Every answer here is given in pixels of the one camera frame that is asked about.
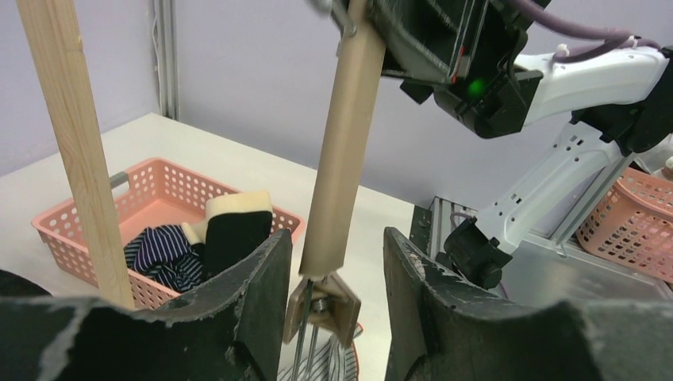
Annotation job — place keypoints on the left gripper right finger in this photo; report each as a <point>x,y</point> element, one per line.
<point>445,328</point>

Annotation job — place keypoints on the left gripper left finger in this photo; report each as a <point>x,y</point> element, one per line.
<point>228,328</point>

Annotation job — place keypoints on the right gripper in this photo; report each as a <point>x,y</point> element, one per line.
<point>462,47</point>

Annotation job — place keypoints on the navy striped underwear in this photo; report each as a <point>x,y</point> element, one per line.
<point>168,254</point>

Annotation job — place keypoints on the black underwear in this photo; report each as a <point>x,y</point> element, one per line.
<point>234,226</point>

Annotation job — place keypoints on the grey striped underwear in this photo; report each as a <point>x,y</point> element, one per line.
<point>329,360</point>

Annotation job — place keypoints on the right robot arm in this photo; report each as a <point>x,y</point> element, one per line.
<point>615,84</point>

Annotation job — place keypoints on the pink plastic basket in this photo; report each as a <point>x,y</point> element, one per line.
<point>163,193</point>

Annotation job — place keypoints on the black floral blanket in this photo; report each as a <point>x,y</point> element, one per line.
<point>13,285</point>

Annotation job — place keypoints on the aluminium corner post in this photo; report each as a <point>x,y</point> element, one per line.
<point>164,44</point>

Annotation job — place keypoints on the wooden clothes rack frame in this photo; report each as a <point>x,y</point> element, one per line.
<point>56,45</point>

